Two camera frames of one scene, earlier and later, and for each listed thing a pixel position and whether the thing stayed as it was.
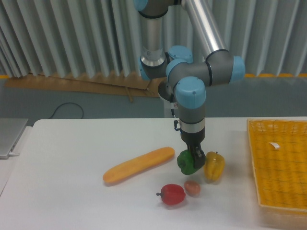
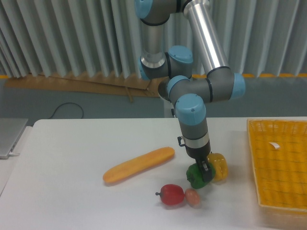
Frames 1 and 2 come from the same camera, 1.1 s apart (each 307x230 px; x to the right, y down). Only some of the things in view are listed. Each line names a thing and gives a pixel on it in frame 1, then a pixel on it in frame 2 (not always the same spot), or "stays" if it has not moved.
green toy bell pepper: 186,164 → 195,177
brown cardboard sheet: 132,86 stays
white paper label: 276,145 stays
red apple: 172,194 stays
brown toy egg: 192,188 → 192,198
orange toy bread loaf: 116,173 stays
